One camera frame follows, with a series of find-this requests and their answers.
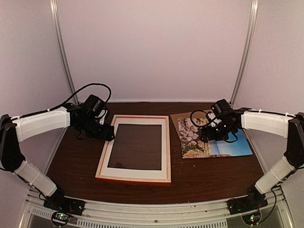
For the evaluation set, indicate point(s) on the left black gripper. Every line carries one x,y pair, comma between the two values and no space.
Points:
106,134

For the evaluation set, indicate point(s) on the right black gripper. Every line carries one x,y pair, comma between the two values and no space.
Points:
211,137

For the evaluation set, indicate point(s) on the white mat board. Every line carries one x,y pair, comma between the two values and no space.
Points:
109,171

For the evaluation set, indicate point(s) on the wooden picture frame red edge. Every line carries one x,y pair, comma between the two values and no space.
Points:
168,152

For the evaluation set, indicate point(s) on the clear acrylic sheet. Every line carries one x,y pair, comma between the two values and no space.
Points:
137,147

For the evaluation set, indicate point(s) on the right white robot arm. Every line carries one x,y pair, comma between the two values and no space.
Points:
223,119

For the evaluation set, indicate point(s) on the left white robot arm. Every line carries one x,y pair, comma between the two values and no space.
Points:
83,117

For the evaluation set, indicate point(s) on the landscape photo print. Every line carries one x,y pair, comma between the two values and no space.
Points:
193,147

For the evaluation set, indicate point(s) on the brown backing board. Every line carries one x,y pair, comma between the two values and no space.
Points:
175,117

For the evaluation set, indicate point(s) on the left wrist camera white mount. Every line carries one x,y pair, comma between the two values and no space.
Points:
103,115

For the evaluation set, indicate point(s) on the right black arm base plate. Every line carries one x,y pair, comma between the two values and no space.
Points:
243,204

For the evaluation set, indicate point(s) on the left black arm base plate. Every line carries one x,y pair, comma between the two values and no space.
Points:
69,206

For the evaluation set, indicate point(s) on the aluminium front rail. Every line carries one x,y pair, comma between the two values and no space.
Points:
210,214

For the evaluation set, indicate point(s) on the right aluminium corner post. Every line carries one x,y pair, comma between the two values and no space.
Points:
251,27

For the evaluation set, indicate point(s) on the aluminium corner post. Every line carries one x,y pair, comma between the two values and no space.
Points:
251,27
60,41

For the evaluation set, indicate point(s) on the left aluminium corner post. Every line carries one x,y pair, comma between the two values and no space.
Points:
60,41

